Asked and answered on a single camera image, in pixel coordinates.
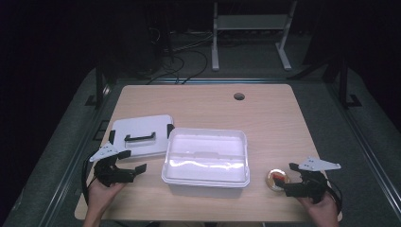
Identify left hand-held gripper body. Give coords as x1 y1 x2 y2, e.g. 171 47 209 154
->
89 142 136 187

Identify white lid with black handle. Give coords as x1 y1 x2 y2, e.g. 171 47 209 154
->
108 113 175 160

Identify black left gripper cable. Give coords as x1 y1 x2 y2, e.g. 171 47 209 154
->
80 156 96 206

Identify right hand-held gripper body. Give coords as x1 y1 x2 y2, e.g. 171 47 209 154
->
284 156 342 204

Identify person's left hand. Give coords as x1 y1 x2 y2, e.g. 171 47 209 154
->
87 180 126 217

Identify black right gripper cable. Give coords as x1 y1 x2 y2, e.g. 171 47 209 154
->
325 179 344 216

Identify black metal stand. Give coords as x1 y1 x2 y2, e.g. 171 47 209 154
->
336 56 363 110
84 60 112 110

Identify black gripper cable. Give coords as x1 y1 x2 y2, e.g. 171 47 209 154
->
80 156 96 206
325 179 344 216

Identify person's right hand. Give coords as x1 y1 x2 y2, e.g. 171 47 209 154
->
297 195 339 218

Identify white plastic storage box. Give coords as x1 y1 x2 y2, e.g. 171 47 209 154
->
161 127 252 200

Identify white metal stand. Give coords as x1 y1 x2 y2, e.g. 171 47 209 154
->
211 0 299 72

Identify black floor cables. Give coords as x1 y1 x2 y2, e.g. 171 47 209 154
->
145 26 216 85

